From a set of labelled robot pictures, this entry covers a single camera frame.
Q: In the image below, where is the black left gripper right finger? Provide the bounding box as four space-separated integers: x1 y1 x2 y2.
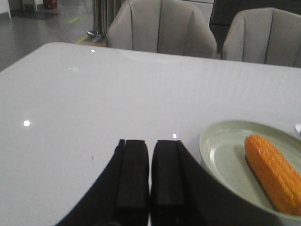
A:
150 140 281 226

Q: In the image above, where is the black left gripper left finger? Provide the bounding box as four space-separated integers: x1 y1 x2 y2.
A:
58 139 149 226

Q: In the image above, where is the orange corn cob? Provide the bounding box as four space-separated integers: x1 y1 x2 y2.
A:
245 134 301 216

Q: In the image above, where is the light green plate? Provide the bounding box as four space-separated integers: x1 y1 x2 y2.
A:
199 120 301 226

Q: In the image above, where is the left grey upholstered chair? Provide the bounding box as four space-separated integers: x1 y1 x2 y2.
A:
107 0 217 58

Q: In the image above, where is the grey upholstered chair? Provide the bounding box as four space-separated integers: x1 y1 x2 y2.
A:
107 0 217 58
222 8 301 68

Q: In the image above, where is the right grey upholstered chair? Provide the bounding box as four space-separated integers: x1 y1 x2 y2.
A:
222 8 301 68

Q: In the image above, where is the red trash bin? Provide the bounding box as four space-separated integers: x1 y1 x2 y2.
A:
43 0 57 9

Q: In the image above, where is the metal stanchion post base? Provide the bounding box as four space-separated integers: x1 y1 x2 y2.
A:
87 0 106 41

